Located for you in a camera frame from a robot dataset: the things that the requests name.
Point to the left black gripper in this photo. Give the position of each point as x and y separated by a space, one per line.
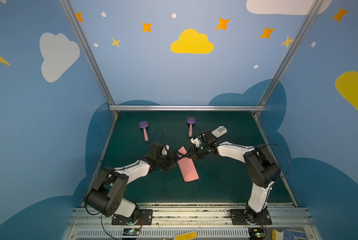
171 157

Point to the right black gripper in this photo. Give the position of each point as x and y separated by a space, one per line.
195 151

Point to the pink square paper sheet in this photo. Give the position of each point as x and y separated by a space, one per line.
188 170

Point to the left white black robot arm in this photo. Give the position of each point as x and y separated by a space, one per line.
106 193

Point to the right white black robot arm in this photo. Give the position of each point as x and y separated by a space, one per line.
263 170

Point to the right purple pink spatula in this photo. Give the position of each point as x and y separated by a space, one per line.
191 121

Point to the purple pink spatula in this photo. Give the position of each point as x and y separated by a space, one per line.
191 121
143 125

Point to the white small plastic device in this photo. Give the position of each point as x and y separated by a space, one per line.
220 131

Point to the left purple pink spatula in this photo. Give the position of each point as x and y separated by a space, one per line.
143 125

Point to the yellow glove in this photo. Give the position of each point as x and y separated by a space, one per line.
186 236

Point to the left green circuit board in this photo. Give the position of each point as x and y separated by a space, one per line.
131 232

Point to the green circuit board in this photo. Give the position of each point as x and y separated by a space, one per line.
131 232
256 234

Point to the right green circuit board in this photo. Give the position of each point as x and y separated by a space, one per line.
256 234

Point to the blue white glove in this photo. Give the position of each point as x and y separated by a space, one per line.
288 235

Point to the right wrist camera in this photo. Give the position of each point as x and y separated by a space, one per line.
196 141

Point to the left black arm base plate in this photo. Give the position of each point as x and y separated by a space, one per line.
139 217

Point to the aluminium front rail base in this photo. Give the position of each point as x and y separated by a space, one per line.
209 220

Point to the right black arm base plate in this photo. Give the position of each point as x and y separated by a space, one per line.
248 217

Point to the horizontal aluminium frame bar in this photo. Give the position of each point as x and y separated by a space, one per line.
188 108

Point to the right aluminium frame post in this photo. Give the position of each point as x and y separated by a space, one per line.
303 30

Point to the aluminium frame post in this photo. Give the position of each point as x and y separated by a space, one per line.
303 30
78 30

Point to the left aluminium frame post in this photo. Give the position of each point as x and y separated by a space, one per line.
78 30

